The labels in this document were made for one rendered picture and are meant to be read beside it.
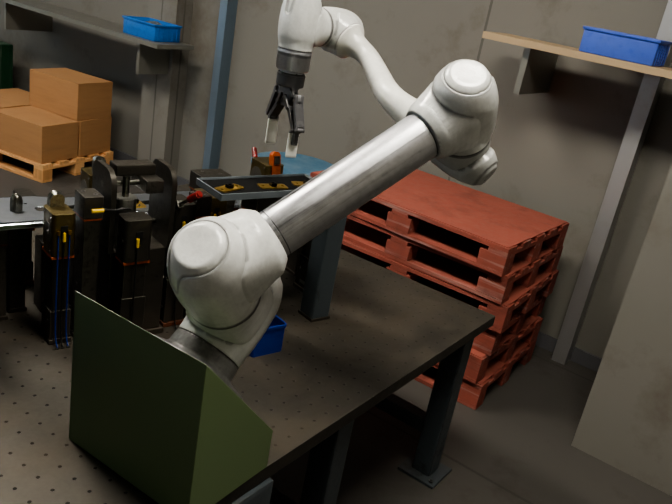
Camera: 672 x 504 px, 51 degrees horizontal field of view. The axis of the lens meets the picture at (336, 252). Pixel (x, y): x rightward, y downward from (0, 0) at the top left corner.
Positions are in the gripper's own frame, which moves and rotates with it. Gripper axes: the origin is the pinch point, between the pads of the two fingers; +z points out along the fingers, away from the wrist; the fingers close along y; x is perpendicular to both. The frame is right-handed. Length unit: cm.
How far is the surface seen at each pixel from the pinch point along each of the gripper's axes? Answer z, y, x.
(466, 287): 73, 44, -124
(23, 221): 28, 16, 63
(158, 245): 31.3, 6.0, 29.5
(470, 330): 58, -14, -75
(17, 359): 58, -3, 66
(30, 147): 106, 356, 17
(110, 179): 11.2, 2.1, 44.5
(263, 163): 22, 56, -22
